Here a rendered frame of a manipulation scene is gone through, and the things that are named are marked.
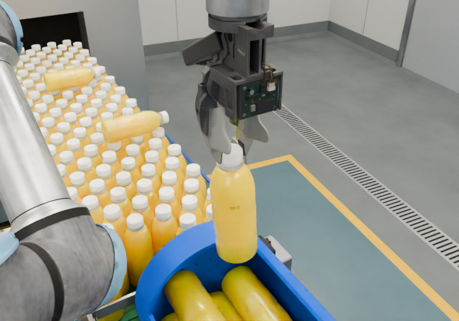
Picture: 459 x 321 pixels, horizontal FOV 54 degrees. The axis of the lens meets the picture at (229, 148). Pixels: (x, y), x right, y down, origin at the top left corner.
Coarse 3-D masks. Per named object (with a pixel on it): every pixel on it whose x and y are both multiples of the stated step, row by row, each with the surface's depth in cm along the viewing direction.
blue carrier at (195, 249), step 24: (192, 240) 81; (168, 264) 79; (192, 264) 88; (216, 264) 92; (240, 264) 96; (264, 264) 96; (144, 288) 81; (216, 288) 95; (288, 288) 89; (144, 312) 81; (168, 312) 91; (288, 312) 90; (312, 312) 71
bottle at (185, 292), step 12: (180, 276) 85; (192, 276) 86; (168, 288) 85; (180, 288) 83; (192, 288) 83; (204, 288) 84; (168, 300) 85; (180, 300) 81; (192, 300) 80; (204, 300) 81; (180, 312) 80; (192, 312) 79; (204, 312) 78; (216, 312) 79
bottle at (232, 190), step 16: (224, 176) 66; (240, 176) 66; (224, 192) 66; (240, 192) 66; (224, 208) 67; (240, 208) 67; (224, 224) 69; (240, 224) 69; (256, 224) 73; (224, 240) 71; (240, 240) 71; (256, 240) 74; (224, 256) 73; (240, 256) 73
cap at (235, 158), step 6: (234, 144) 67; (234, 150) 65; (240, 150) 65; (222, 156) 64; (228, 156) 64; (234, 156) 64; (240, 156) 65; (222, 162) 65; (228, 162) 64; (234, 162) 65; (240, 162) 66
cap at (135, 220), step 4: (128, 216) 107; (132, 216) 107; (136, 216) 107; (140, 216) 107; (128, 220) 106; (132, 220) 106; (136, 220) 106; (140, 220) 106; (128, 224) 105; (132, 224) 105; (136, 224) 105; (140, 224) 106; (132, 228) 106; (136, 228) 106
